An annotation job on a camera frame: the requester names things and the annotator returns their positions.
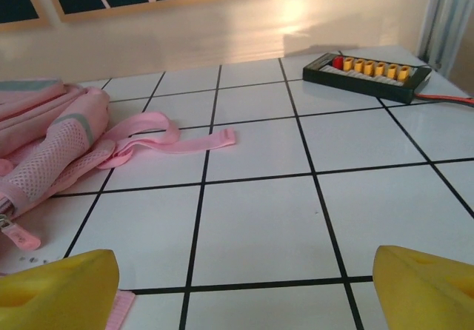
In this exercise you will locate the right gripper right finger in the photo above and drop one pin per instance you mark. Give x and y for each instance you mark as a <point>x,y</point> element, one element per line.
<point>426,293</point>

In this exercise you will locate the black board with yellow connectors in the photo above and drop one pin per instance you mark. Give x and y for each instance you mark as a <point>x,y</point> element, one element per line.
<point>370,82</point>

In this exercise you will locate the pink school backpack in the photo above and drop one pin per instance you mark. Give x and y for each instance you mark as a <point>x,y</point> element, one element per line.
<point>55,141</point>

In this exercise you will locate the aluminium frame post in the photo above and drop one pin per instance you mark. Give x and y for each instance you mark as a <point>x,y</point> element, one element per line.
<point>444,23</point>

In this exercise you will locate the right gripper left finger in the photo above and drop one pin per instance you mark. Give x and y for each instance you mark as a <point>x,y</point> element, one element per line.
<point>55,293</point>

